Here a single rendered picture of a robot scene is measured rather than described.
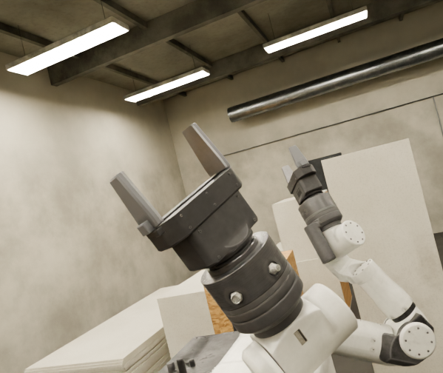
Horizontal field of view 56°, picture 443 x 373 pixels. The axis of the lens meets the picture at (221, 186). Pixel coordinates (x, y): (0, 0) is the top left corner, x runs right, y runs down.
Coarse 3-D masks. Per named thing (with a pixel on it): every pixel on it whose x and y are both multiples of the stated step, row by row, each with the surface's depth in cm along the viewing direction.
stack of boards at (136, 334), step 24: (168, 288) 570; (120, 312) 489; (144, 312) 458; (96, 336) 407; (120, 336) 386; (144, 336) 367; (48, 360) 364; (72, 360) 347; (96, 360) 332; (120, 360) 322; (144, 360) 349; (168, 360) 380
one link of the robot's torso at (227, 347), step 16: (208, 336) 92; (224, 336) 88; (240, 336) 86; (192, 352) 84; (208, 352) 81; (224, 352) 79; (240, 352) 77; (176, 368) 78; (192, 368) 75; (208, 368) 73; (224, 368) 72; (240, 368) 70; (320, 368) 72
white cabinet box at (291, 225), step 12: (276, 204) 491; (288, 204) 486; (276, 216) 492; (288, 216) 487; (300, 216) 482; (288, 228) 487; (300, 228) 483; (288, 240) 488; (300, 240) 483; (300, 252) 484; (312, 252) 480
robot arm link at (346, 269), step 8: (344, 256) 104; (328, 264) 101; (336, 264) 101; (344, 264) 102; (352, 264) 102; (360, 264) 102; (368, 264) 96; (376, 264) 98; (336, 272) 100; (344, 272) 100; (352, 272) 101; (360, 272) 96; (368, 272) 96; (344, 280) 100; (352, 280) 98; (360, 280) 97
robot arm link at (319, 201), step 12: (300, 168) 102; (312, 168) 103; (300, 180) 103; (312, 180) 103; (300, 192) 104; (312, 192) 102; (324, 192) 102; (300, 204) 108; (312, 204) 100; (324, 204) 100; (312, 216) 100
